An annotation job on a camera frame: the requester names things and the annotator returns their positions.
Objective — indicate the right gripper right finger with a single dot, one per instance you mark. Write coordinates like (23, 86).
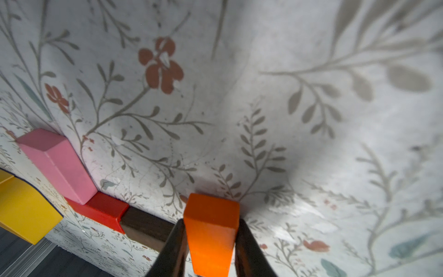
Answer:
(249, 259)

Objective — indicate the pink building block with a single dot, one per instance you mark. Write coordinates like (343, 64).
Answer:
(57, 160)

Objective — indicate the brown building block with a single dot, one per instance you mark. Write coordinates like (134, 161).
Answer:
(145, 228)

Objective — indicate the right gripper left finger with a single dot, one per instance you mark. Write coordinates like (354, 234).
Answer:
(172, 259)

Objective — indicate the orange building block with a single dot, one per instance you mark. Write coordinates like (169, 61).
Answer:
(211, 226)

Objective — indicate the floral table mat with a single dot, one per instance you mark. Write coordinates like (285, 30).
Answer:
(322, 119)

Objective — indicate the red building block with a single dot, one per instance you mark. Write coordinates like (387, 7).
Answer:
(103, 209)

